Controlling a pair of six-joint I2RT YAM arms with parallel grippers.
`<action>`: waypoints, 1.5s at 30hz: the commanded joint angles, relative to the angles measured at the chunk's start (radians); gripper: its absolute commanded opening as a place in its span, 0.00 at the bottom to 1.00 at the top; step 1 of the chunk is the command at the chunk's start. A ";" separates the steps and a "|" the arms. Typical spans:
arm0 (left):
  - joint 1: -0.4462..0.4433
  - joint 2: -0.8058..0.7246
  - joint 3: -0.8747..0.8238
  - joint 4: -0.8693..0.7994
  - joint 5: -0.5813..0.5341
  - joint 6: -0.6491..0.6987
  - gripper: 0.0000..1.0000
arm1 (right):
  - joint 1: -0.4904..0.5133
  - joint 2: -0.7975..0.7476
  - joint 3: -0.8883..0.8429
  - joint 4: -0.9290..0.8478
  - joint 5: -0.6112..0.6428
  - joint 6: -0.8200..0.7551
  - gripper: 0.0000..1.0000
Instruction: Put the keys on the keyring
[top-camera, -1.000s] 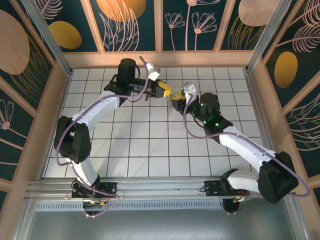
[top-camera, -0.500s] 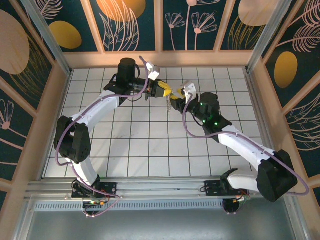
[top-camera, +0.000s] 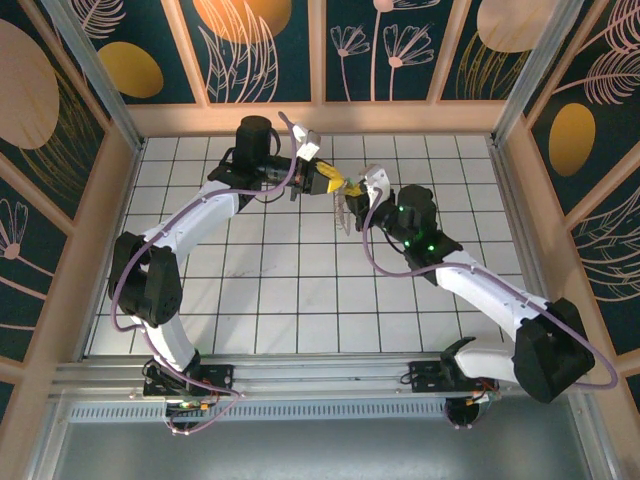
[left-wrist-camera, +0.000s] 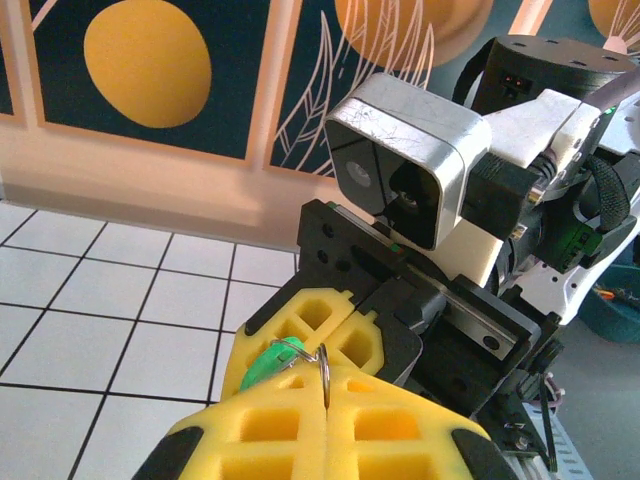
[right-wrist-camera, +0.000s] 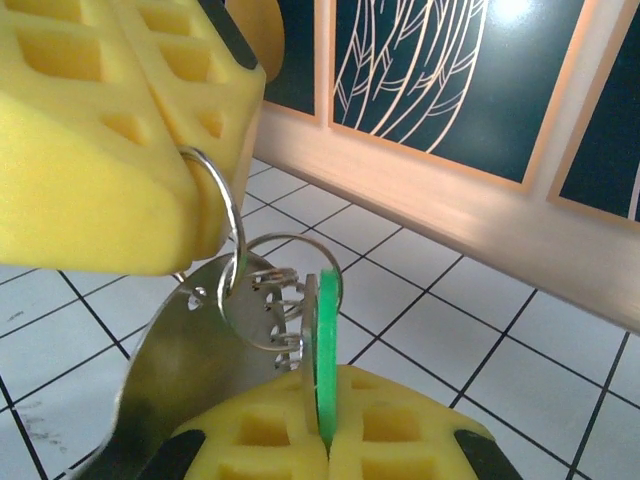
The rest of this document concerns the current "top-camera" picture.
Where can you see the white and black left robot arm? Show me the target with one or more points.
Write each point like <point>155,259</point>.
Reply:
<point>200,212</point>

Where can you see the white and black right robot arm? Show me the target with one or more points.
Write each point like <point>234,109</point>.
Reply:
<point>480,290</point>

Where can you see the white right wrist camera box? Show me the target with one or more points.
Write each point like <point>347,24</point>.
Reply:
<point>375,180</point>

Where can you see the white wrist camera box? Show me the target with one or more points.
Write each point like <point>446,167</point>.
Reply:
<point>307,145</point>
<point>375,180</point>

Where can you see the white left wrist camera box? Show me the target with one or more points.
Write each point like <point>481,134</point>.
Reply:
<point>307,145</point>

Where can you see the aluminium side rail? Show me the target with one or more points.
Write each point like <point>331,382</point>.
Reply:
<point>510,200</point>
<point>120,210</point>

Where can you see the aluminium corner post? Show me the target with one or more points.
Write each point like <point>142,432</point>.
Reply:
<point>533,75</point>
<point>95,75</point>

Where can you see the long aluminium base rail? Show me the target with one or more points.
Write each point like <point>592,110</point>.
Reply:
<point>320,372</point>

